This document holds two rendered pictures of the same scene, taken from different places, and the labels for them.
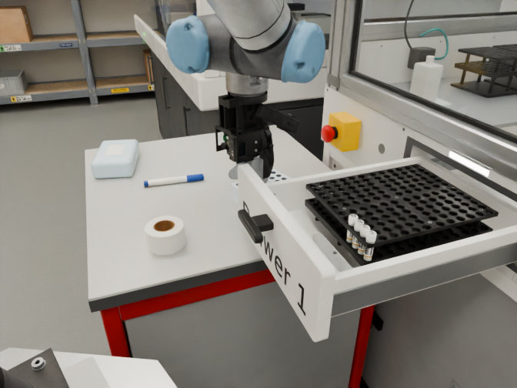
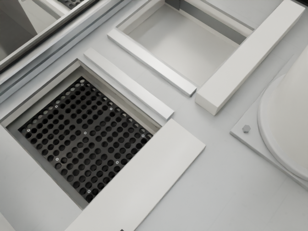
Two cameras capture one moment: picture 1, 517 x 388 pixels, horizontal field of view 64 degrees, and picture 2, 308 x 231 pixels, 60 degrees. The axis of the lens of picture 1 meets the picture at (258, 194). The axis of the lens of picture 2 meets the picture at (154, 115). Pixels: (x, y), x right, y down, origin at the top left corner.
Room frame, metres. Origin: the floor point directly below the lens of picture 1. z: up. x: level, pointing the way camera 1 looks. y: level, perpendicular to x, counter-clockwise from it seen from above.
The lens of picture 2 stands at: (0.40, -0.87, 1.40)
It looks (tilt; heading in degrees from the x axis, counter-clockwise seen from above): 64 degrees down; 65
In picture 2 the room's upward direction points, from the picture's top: 2 degrees counter-clockwise
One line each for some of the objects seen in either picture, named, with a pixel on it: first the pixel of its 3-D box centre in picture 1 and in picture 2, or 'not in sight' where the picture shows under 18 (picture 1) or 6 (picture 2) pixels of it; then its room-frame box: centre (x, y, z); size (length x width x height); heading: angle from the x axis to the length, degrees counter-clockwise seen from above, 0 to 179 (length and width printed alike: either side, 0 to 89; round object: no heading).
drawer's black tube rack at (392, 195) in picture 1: (393, 215); not in sight; (0.55, -0.21, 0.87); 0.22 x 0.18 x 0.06; 111
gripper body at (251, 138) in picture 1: (245, 125); not in sight; (0.72, 0.03, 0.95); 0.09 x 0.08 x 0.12; 127
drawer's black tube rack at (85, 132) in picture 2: not in sight; (89, 138); (0.36, -0.62, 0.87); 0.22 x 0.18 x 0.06; 111
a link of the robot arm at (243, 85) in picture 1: (248, 80); not in sight; (0.72, 0.02, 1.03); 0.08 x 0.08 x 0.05
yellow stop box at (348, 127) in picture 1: (341, 132); not in sight; (0.89, -0.19, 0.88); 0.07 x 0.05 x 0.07; 21
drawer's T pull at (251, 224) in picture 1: (258, 223); not in sight; (0.47, 0.00, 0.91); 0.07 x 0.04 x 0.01; 21
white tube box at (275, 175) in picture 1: (264, 190); not in sight; (0.79, -0.01, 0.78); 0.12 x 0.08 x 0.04; 127
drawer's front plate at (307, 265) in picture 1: (275, 239); not in sight; (0.48, -0.02, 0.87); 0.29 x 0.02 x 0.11; 21
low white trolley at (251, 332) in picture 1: (222, 299); not in sight; (0.87, 0.10, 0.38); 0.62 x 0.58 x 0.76; 21
